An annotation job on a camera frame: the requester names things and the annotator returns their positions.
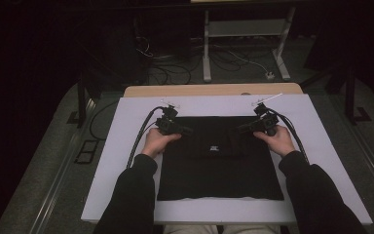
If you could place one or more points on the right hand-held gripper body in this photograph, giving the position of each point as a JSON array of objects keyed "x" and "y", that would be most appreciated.
[{"x": 268, "y": 123}]

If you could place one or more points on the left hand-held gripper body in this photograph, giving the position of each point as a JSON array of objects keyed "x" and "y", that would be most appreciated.
[{"x": 168, "y": 125}]

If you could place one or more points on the black tank top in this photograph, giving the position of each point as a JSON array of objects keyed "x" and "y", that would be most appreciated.
[{"x": 220, "y": 175}]

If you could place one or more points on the person's left hand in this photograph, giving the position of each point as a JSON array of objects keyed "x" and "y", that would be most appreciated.
[{"x": 156, "y": 143}]

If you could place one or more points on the person's right hand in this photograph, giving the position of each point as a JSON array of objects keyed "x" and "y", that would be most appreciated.
[{"x": 282, "y": 143}]

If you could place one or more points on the wooden table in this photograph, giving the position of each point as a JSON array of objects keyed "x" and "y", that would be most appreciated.
[{"x": 162, "y": 90}]

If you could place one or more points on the black metal stand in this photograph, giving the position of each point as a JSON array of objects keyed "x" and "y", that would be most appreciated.
[
  {"x": 82, "y": 100},
  {"x": 350, "y": 94}
]

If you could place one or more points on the person's right leg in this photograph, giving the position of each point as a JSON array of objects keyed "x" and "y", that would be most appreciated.
[{"x": 250, "y": 230}]

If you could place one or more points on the grey metal desk frame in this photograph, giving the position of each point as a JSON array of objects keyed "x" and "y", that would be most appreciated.
[{"x": 246, "y": 28}]

